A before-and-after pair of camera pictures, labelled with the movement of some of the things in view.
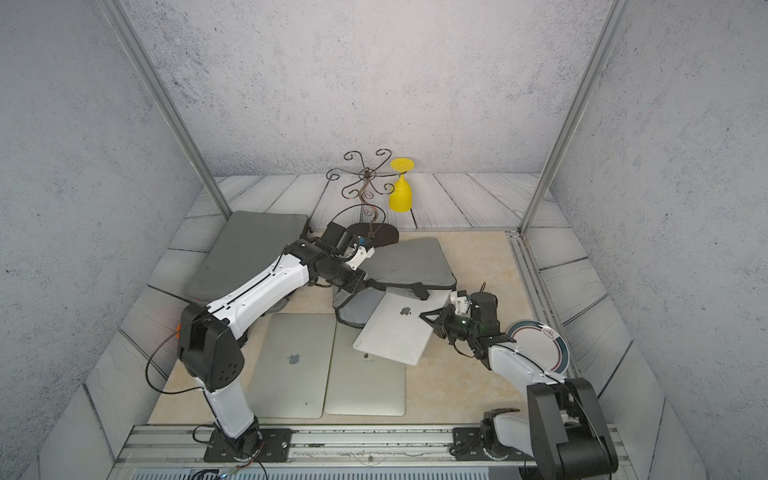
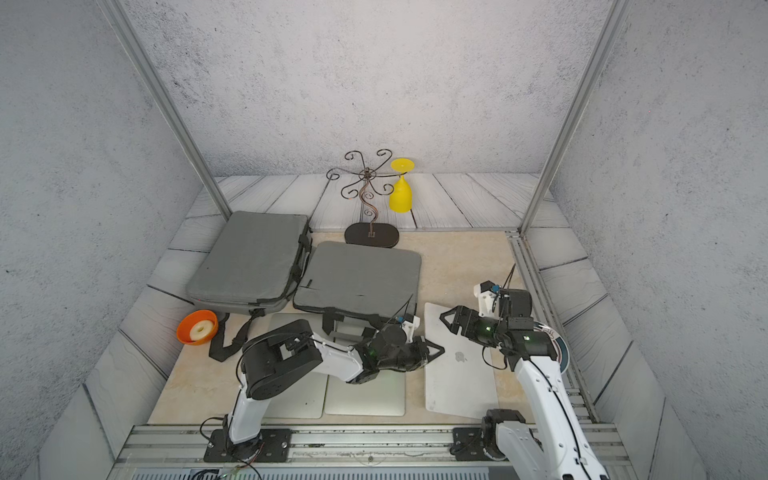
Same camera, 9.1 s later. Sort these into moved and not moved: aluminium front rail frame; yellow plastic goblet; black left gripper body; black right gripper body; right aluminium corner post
Moved: black right gripper body; black left gripper body
Not moved: yellow plastic goblet; right aluminium corner post; aluminium front rail frame
